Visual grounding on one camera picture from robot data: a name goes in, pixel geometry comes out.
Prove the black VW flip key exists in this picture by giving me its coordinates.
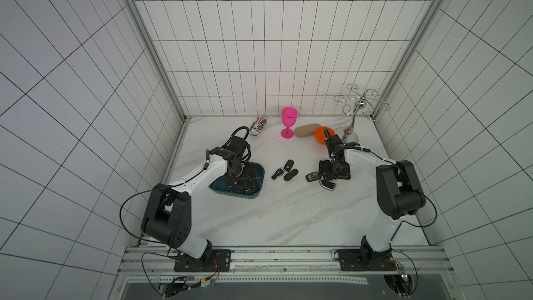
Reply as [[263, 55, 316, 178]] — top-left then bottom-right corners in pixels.
[[283, 159, 294, 172]]

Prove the orange plastic bowl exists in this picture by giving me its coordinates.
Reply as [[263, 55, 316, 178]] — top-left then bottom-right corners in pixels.
[[315, 126, 336, 145]]

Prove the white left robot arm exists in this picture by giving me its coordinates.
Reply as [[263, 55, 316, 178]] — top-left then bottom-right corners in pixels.
[[142, 135, 260, 265]]

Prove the cork oval block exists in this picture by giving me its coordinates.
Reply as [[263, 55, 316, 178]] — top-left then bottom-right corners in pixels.
[[294, 124, 321, 138]]

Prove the teal storage box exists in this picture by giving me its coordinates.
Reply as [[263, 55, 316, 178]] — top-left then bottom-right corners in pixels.
[[209, 162, 265, 199]]

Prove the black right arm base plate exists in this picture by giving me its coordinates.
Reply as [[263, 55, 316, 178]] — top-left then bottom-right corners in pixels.
[[333, 236, 396, 272]]

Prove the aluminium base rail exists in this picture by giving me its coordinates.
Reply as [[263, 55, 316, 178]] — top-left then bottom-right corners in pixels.
[[117, 246, 453, 286]]

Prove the black silver flip key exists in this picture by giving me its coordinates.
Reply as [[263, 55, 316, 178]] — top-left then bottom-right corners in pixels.
[[319, 179, 337, 191]]

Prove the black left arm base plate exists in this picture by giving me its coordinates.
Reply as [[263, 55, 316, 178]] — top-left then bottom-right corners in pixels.
[[174, 249, 232, 272]]

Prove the black Porsche style key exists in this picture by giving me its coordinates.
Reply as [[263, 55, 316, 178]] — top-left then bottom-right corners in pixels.
[[283, 169, 298, 181]]

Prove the black BMW key fob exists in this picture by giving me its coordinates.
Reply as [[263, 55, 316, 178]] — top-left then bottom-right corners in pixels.
[[305, 172, 321, 182]]

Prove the chrome glass holder stand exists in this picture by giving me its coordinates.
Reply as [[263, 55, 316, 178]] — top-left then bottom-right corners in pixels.
[[333, 83, 390, 143]]

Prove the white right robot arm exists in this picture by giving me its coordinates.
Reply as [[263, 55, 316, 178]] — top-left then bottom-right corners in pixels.
[[319, 129, 426, 267]]

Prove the silver black Mercedes key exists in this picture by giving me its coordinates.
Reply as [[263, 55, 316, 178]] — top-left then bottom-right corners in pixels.
[[271, 168, 285, 180]]

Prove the pink plastic wine glass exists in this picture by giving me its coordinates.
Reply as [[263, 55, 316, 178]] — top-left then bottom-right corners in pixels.
[[281, 107, 298, 139]]

